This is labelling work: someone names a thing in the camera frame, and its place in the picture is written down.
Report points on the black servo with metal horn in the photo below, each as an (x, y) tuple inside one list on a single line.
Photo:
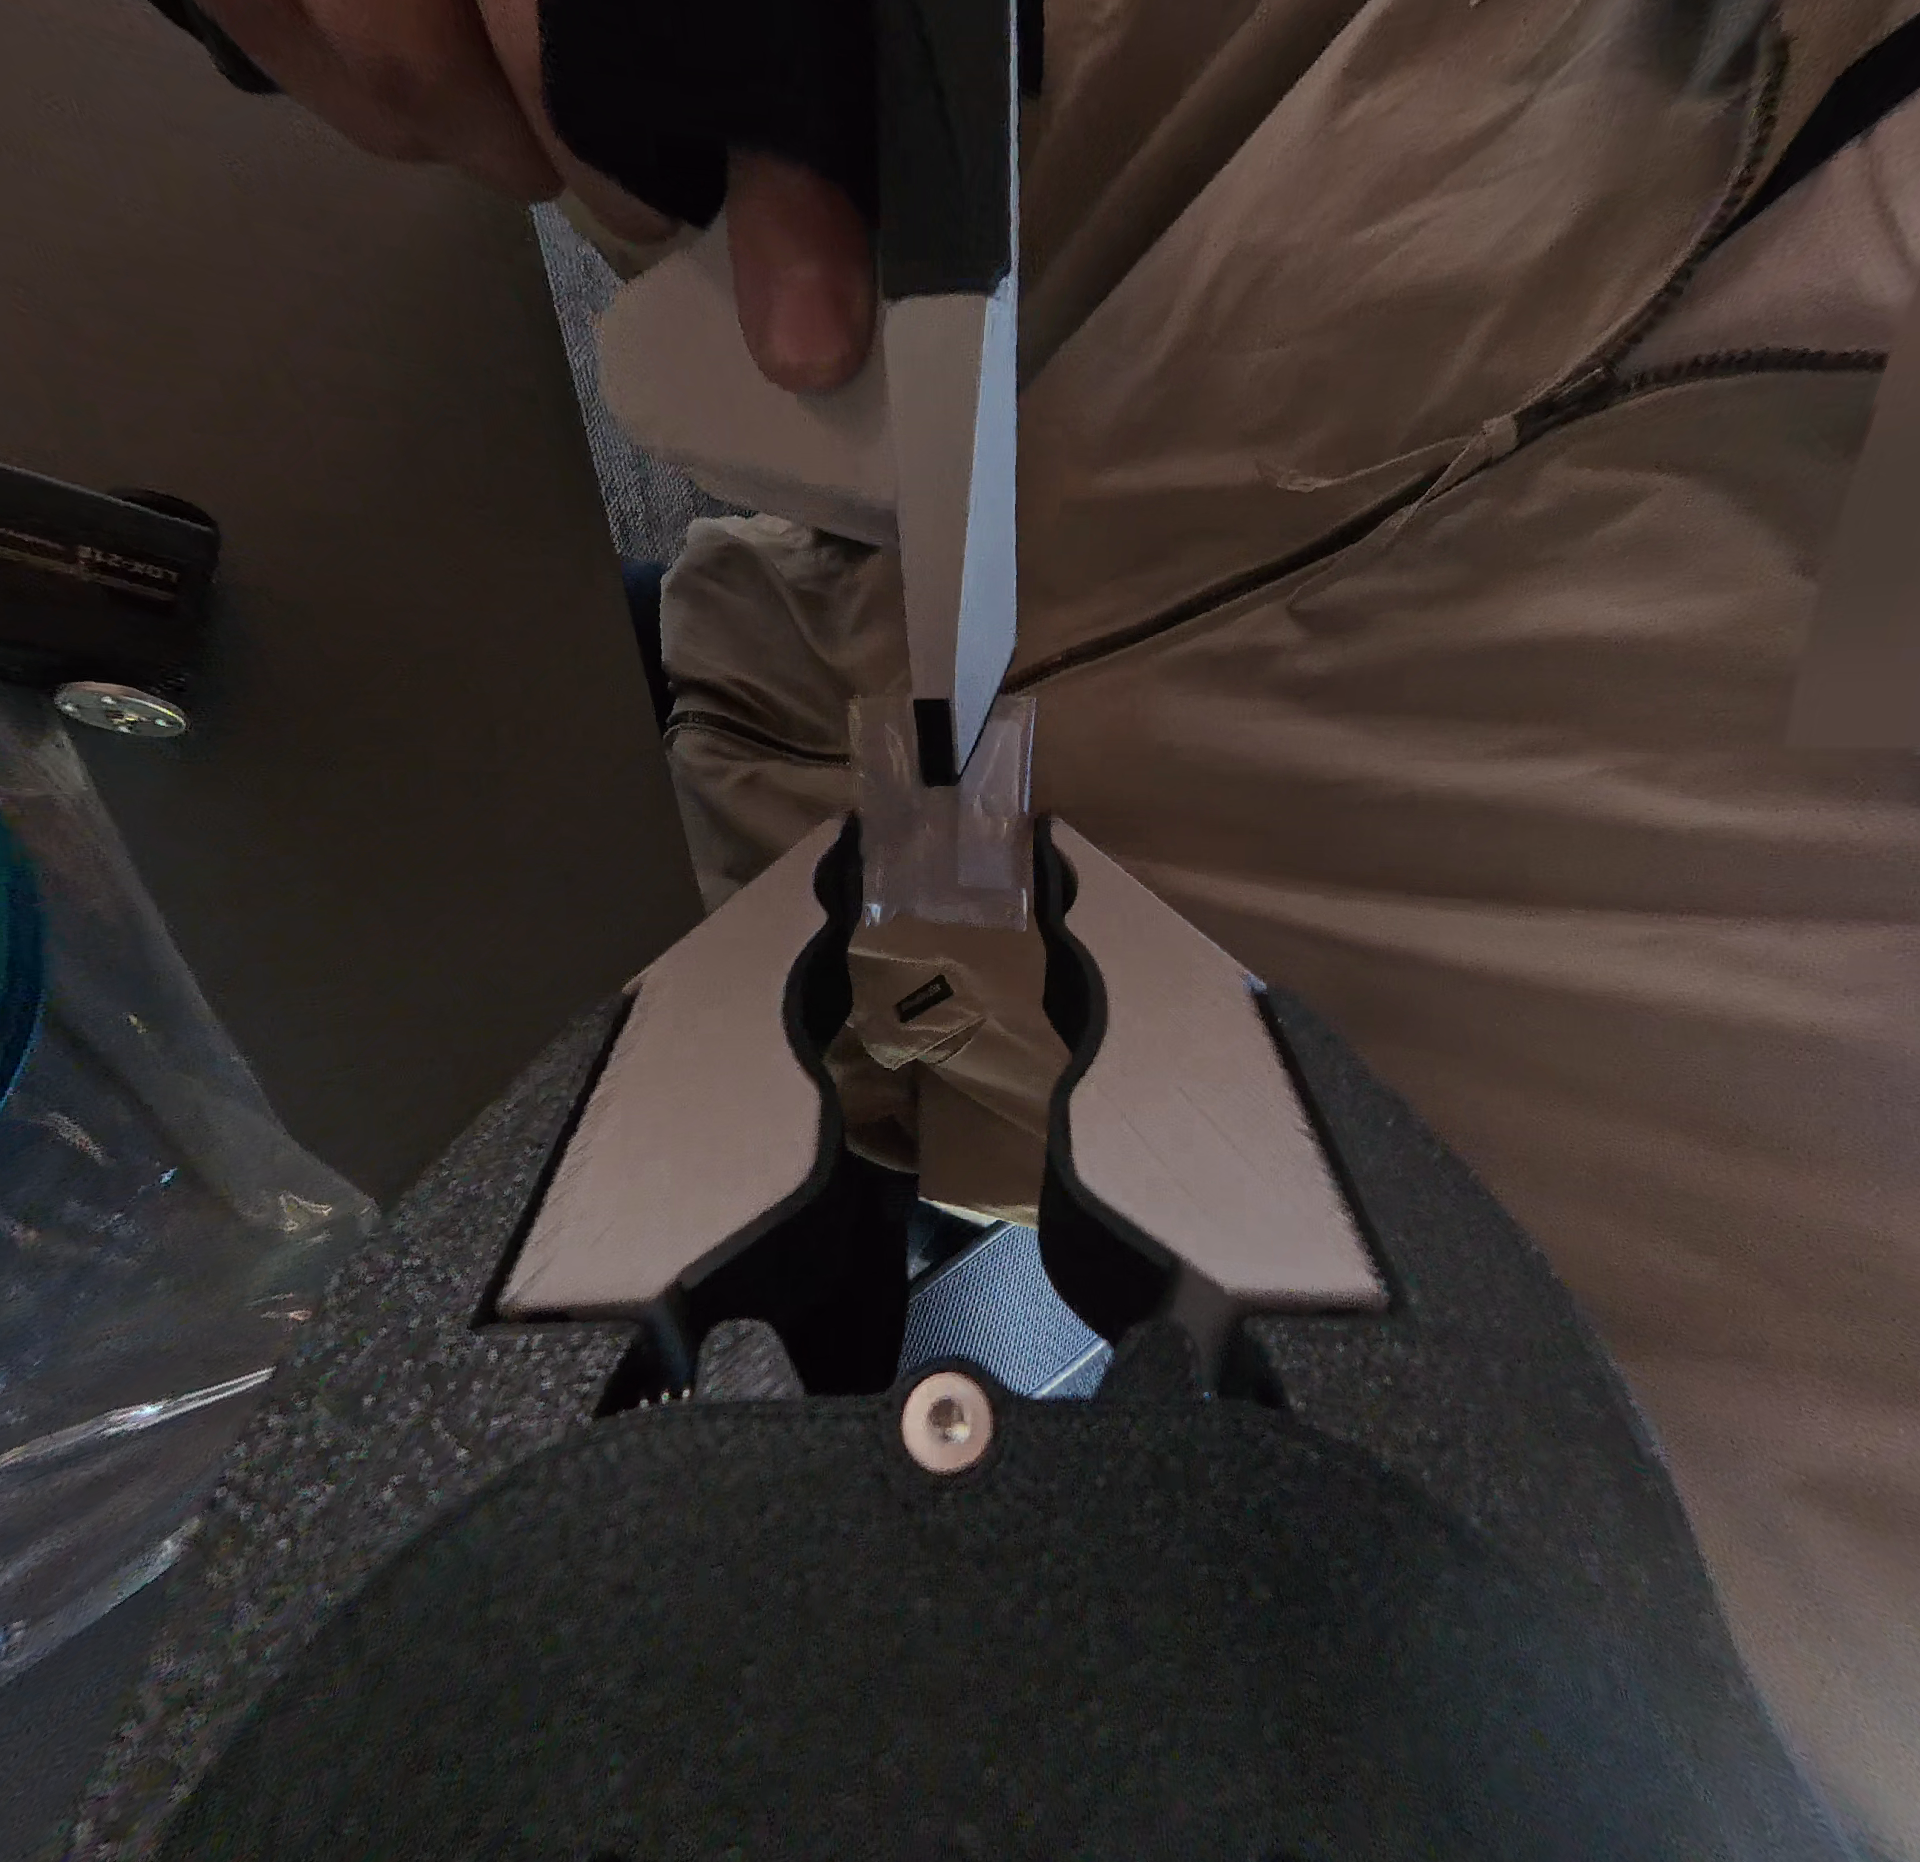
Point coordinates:
[(104, 570)]

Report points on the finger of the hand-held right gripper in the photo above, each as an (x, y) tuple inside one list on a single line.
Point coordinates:
[(960, 510)]

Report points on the blue round metal turntable base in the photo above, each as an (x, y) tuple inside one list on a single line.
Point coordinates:
[(16, 962)]

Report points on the large clear plastic bag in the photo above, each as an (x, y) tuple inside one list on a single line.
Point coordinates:
[(150, 1217)]

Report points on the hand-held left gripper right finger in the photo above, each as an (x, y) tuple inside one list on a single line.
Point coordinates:
[(1215, 1126)]

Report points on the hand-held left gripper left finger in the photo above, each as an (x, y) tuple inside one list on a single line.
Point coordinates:
[(674, 1126)]

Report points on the grey fabric chair seat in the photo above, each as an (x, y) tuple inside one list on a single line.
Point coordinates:
[(988, 1306)]

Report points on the person's right hand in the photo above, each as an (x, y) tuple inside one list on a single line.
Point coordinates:
[(375, 31)]

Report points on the small clear zip bag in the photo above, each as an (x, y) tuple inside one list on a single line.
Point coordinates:
[(976, 856)]

